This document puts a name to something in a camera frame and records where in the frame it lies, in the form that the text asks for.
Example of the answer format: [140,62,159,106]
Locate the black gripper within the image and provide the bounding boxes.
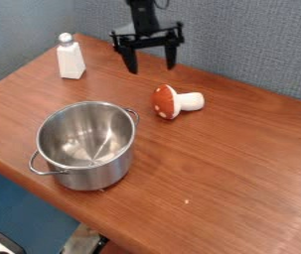
[108,22,185,74]

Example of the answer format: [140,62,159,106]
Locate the red and white toy mushroom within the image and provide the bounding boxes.
[151,84,205,120]

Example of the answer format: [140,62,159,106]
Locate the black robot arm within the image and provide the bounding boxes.
[108,0,185,74]

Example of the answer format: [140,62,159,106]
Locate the stainless steel pot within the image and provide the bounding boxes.
[31,101,139,191]

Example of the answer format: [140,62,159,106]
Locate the white salt shaker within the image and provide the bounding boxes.
[57,33,86,79]

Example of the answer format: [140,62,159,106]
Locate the grey table leg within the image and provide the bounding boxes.
[60,223,108,254]

